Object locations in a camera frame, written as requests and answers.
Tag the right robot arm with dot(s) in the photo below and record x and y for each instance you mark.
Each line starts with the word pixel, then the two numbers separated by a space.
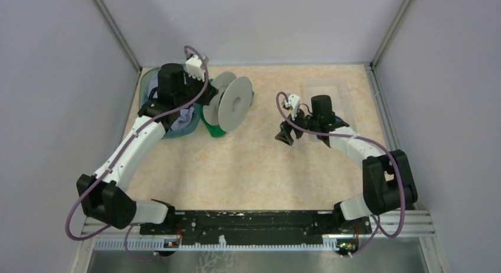
pixel 387 180

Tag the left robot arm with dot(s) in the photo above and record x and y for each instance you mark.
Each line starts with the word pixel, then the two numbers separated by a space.
pixel 103 194

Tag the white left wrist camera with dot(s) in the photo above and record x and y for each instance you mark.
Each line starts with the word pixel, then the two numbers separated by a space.
pixel 196 67

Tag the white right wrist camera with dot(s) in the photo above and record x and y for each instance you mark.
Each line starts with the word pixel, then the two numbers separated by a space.
pixel 291 103

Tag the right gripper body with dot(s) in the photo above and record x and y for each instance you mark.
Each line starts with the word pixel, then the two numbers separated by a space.
pixel 305 122

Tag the clear plastic box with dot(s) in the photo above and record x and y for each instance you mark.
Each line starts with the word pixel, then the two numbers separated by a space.
pixel 332 95

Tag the lavender cloth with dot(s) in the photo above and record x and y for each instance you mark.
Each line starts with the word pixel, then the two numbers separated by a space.
pixel 185 115

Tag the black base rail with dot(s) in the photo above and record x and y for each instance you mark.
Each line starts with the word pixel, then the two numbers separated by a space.
pixel 260 230

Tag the teal plastic basket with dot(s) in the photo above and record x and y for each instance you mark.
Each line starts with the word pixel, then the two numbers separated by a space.
pixel 147 82

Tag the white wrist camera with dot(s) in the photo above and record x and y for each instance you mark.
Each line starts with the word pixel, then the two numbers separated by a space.
pixel 196 67
pixel 291 103

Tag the green cloth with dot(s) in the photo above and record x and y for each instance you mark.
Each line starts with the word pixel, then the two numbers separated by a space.
pixel 213 128

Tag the white filament spool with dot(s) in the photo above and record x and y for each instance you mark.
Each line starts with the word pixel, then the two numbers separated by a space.
pixel 235 105

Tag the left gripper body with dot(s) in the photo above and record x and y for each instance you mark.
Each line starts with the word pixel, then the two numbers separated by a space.
pixel 194 88

